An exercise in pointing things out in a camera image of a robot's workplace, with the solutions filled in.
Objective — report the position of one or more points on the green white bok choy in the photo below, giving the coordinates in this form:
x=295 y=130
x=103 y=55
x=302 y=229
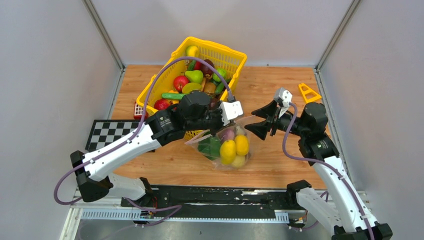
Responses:
x=210 y=147

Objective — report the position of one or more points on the yellow green lime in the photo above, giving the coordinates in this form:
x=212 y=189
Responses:
x=192 y=51

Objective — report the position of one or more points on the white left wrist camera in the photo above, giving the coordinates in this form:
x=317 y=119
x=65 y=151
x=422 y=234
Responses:
x=231 y=111

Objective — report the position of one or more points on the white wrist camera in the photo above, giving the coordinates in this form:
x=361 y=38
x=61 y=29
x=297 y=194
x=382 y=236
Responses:
x=283 y=98
x=231 y=111

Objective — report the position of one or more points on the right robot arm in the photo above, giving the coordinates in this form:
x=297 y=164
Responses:
x=305 y=139

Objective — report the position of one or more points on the purple onion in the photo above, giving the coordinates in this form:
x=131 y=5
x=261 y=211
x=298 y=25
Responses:
x=227 y=134

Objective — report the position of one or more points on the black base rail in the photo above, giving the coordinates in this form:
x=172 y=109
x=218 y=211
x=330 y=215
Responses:
x=220 y=202

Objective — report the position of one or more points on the red window toy block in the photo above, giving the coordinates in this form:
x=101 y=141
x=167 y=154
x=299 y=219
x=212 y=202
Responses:
x=138 y=112

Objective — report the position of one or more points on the yellow plastic basket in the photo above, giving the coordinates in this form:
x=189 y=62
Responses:
x=222 y=56

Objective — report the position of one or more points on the black white checkerboard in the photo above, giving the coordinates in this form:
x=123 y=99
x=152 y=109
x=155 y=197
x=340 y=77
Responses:
x=104 y=132

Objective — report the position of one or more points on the yellow green pepper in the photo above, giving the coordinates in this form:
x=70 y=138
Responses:
x=191 y=86

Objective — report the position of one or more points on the brown kiwi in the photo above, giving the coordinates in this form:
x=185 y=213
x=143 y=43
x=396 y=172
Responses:
x=209 y=88

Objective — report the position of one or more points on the yellow triangle toy block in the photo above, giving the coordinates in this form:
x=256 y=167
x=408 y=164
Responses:
x=308 y=94

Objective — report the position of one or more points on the light green round fruit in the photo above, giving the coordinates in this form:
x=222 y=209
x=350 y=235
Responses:
x=221 y=74

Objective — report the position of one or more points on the yellow lemon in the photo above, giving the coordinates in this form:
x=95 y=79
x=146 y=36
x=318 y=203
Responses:
x=242 y=145

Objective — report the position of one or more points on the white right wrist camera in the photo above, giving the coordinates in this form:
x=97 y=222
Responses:
x=283 y=98

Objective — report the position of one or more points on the red apple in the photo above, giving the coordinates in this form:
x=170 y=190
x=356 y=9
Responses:
x=179 y=82

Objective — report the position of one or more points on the clear zip top bag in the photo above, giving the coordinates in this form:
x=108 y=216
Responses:
x=238 y=127

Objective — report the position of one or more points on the beige pear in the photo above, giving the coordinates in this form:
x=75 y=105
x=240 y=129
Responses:
x=239 y=161

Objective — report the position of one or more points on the dark red round fruit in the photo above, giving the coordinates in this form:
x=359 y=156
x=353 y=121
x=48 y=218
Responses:
x=207 y=72

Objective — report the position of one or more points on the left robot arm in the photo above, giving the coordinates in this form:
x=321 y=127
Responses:
x=94 y=170

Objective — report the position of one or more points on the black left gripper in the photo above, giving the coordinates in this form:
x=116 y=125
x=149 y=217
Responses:
x=218 y=110

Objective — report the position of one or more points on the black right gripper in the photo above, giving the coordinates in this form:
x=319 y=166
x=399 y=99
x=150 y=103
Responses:
x=269 y=112

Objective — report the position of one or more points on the dark green cucumber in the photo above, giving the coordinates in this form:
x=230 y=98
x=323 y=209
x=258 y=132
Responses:
x=220 y=88

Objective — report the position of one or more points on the green pear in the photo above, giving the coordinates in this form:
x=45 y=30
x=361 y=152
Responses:
x=194 y=76

